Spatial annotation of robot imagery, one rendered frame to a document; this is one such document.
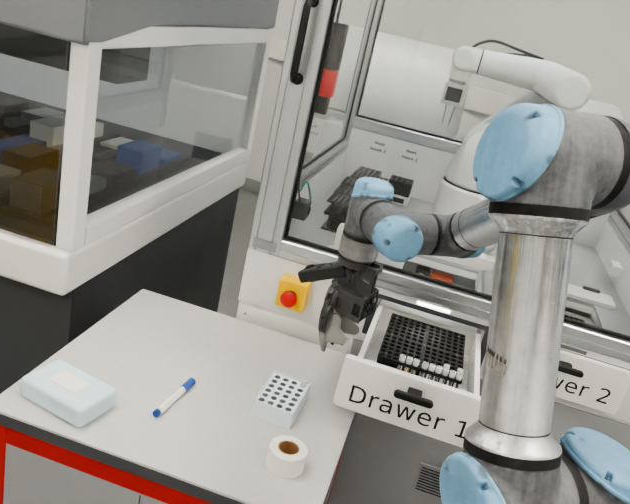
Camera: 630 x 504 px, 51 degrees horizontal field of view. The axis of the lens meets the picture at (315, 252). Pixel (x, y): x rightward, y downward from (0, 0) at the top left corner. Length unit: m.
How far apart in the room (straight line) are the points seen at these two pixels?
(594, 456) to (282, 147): 0.95
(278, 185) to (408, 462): 0.78
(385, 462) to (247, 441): 0.60
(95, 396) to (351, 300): 0.50
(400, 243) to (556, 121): 0.40
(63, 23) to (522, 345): 1.05
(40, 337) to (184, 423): 0.59
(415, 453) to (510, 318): 1.00
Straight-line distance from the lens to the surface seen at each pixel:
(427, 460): 1.77
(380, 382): 1.28
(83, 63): 1.44
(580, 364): 1.61
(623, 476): 0.92
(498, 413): 0.83
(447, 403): 1.28
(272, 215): 1.57
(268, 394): 1.35
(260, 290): 1.64
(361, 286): 1.26
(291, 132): 1.51
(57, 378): 1.31
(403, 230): 1.09
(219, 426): 1.30
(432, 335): 1.51
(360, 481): 1.84
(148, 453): 1.22
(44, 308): 1.72
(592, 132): 0.82
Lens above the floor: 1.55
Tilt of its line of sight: 21 degrees down
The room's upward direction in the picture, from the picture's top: 13 degrees clockwise
